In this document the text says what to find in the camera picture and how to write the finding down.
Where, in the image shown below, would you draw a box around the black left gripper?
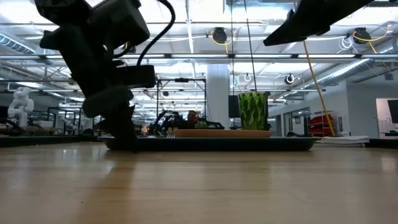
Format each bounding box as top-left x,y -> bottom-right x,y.
33,0 -> 157,153

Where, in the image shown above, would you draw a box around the green patterned cup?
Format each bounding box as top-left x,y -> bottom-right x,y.
238,91 -> 269,132

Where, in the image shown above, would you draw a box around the dark green tray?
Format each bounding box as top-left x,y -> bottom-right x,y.
98,135 -> 318,152

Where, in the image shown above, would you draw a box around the orange round plate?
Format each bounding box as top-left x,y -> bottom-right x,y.
172,128 -> 272,139

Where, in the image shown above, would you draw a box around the person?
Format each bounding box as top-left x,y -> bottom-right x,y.
182,109 -> 202,130

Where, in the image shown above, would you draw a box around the red storage bins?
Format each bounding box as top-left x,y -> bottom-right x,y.
307,114 -> 336,137

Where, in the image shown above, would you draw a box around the white building column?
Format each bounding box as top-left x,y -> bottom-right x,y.
205,63 -> 231,129

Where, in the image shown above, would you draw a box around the black rectangular panel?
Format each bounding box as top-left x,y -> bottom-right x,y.
228,95 -> 241,119

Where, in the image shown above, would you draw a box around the black hanging cable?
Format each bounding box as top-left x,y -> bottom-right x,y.
243,0 -> 259,93

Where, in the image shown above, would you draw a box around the silver ceiling duct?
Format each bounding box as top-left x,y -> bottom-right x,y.
305,58 -> 376,90

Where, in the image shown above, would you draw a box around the yellow hanging cable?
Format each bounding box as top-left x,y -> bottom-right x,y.
302,39 -> 337,138

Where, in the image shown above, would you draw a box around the black aluminium table frame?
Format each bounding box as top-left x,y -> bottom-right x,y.
0,135 -> 398,149

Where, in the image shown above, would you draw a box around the black background rig frame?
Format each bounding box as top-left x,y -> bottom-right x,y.
155,77 -> 208,127

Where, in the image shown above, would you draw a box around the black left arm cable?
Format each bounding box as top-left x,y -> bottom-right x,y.
136,0 -> 177,68

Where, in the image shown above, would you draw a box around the black wall screen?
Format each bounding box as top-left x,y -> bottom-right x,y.
386,99 -> 398,124

